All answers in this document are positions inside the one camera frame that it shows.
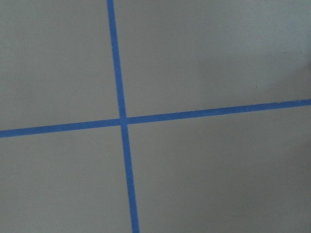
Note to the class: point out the blue tape line crosswise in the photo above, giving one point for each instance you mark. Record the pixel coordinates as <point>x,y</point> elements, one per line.
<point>153,118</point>

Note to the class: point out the blue tape line lengthwise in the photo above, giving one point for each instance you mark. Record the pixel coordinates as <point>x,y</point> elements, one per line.
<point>123,118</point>

